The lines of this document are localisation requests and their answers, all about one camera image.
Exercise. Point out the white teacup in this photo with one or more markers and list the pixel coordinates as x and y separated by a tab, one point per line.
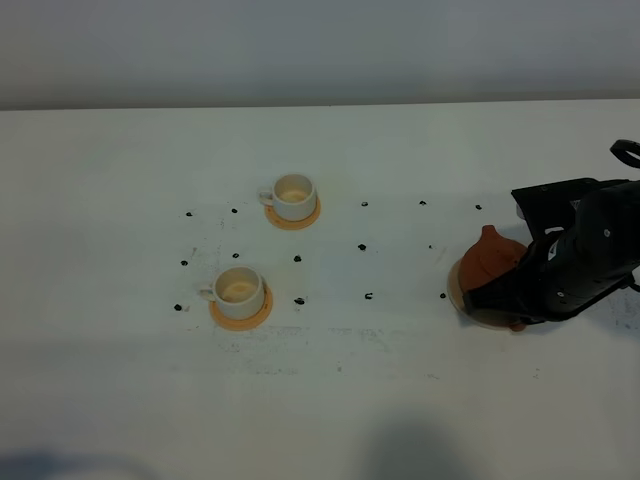
238	292
293	197

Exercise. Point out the white near teacup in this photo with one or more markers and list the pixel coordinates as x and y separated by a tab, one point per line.
238	292

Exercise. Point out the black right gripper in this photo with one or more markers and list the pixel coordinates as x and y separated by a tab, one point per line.
557	279

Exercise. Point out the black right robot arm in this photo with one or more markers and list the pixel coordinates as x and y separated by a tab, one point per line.
614	207

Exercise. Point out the brown clay teapot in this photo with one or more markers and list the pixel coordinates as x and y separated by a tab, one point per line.
495	255

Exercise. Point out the beige round teapot coaster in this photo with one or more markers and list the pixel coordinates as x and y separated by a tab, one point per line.
484	318

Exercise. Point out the orange near coaster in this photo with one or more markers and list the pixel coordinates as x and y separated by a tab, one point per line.
245	324

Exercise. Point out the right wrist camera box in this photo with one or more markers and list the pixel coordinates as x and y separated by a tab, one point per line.
552	207

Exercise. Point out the white far teacup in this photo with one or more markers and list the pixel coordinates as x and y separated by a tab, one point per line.
293	197

